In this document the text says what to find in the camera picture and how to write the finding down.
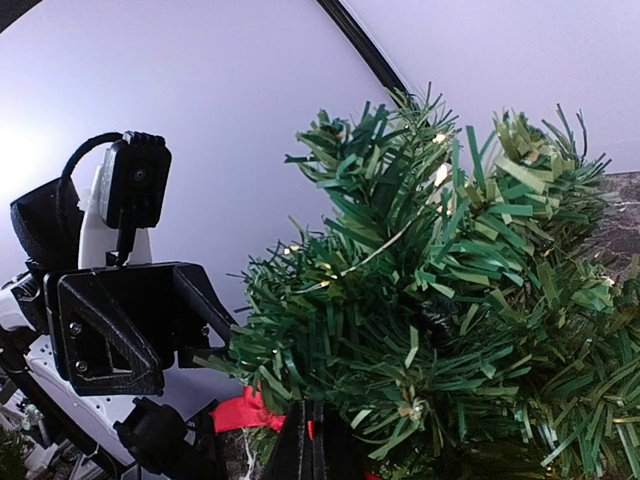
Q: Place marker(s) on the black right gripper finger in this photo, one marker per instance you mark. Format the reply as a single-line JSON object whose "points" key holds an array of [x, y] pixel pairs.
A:
{"points": [[314, 444]]}

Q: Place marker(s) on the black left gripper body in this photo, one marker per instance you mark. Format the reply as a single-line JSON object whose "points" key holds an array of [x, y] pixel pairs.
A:
{"points": [[115, 331]]}

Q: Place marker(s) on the red ribbon bow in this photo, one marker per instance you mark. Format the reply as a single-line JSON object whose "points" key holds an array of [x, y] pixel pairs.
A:
{"points": [[249, 411]]}

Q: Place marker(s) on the small green christmas tree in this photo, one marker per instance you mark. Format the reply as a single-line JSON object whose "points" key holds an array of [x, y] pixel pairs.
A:
{"points": [[448, 310]]}

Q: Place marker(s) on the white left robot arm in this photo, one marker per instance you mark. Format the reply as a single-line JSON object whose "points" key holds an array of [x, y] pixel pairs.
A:
{"points": [[170, 435]]}

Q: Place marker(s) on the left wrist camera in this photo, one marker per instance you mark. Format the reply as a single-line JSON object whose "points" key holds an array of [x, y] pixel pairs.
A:
{"points": [[124, 202]]}

